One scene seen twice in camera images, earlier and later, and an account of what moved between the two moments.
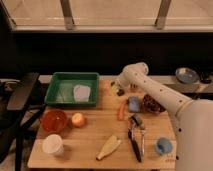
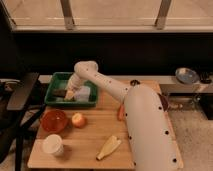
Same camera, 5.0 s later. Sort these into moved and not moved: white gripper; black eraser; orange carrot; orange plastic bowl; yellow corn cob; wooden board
Moved: white gripper; black eraser
Not moved: orange carrot; yellow corn cob; orange plastic bowl; wooden board
